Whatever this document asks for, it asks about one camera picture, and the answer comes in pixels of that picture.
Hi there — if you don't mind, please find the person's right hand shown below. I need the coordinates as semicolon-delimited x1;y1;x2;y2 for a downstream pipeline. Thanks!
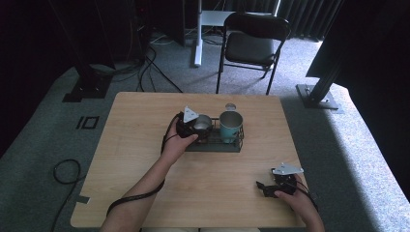
274;175;319;223

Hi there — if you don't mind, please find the black wire basket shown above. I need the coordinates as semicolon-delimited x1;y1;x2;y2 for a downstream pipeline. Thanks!
184;116;245;154

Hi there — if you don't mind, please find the teal metal cup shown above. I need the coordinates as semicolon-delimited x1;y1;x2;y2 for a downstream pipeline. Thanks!
219;110;245;145

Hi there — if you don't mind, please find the black stand with grey base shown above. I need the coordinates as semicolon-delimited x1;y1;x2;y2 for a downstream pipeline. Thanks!
295;57;343;111

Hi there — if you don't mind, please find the black folding chair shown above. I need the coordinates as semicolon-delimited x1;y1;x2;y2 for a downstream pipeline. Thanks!
215;12;291;96

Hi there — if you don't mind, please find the right hand-held gripper cable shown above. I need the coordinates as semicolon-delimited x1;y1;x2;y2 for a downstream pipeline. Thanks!
289;178;321;215

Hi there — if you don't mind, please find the black floor cable bundle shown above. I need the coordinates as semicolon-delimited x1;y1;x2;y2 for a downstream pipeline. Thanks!
90;44;184;95

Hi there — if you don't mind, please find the black floor cable loop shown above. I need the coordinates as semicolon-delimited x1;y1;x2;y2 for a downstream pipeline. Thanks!
49;159;87;232

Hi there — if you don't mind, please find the black stand with square base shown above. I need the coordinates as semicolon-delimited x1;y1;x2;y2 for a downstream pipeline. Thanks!
47;0;114;103

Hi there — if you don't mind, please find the person's left hand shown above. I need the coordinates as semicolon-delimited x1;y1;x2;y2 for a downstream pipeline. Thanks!
160;120;199;166

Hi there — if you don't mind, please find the left hand-held gripper cable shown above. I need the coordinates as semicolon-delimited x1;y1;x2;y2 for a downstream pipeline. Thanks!
105;115;181;218

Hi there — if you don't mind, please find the silver metal cup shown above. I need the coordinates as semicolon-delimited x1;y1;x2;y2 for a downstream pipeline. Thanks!
192;114;214;131

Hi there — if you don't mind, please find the hand-held gripper cable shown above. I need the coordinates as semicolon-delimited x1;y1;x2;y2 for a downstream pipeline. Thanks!
105;115;181;218
289;178;321;215

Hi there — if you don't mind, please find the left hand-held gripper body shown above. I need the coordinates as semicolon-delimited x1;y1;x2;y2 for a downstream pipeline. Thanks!
175;105;199;139

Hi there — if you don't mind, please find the large black panel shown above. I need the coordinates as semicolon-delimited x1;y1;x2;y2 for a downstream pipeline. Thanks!
305;0;410;194

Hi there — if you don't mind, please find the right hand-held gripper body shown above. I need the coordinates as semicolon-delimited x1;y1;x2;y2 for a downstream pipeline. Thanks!
271;162;305;195

